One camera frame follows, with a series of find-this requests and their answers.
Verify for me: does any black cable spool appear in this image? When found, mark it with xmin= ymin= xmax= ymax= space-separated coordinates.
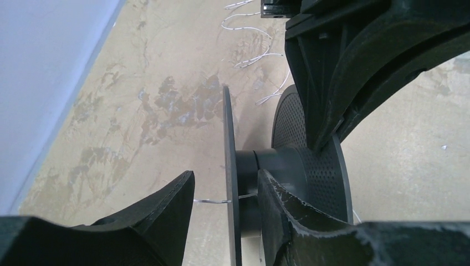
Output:
xmin=223 ymin=85 xmax=354 ymax=265

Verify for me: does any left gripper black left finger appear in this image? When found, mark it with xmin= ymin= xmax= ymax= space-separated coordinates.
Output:
xmin=1 ymin=171 xmax=195 ymax=265

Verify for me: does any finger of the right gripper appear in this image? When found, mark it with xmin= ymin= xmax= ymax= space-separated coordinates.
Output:
xmin=285 ymin=1 xmax=469 ymax=150

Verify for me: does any white cable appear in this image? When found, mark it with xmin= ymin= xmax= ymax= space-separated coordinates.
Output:
xmin=193 ymin=0 xmax=362 ymax=224

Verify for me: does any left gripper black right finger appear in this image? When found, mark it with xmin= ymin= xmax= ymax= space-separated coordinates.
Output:
xmin=258 ymin=170 xmax=469 ymax=265

